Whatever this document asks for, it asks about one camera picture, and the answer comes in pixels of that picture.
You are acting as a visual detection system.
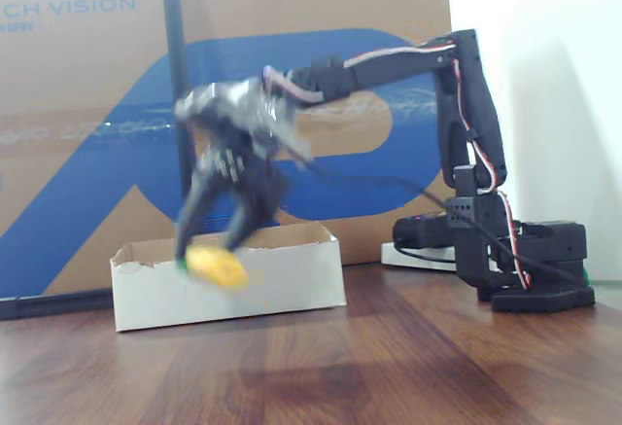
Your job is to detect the white cardboard box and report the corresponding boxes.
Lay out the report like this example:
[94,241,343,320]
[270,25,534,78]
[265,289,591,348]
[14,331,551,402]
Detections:
[109,220,349,333]

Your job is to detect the black stand pole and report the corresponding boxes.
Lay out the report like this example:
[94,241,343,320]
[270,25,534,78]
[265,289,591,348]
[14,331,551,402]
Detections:
[158,0,198,231]

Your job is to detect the white power strip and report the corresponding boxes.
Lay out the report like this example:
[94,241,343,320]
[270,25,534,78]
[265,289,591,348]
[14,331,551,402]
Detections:
[381,240,459,273]

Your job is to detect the black power adapter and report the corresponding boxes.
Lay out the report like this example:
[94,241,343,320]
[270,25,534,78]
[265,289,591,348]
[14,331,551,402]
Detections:
[392,211,456,251]

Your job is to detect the black stand base bar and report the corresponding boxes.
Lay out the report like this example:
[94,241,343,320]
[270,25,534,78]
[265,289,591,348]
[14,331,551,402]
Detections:
[0,287,114,322]

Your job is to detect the large brown carton blue print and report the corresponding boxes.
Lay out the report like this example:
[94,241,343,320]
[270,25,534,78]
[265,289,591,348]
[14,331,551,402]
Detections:
[0,0,453,300]

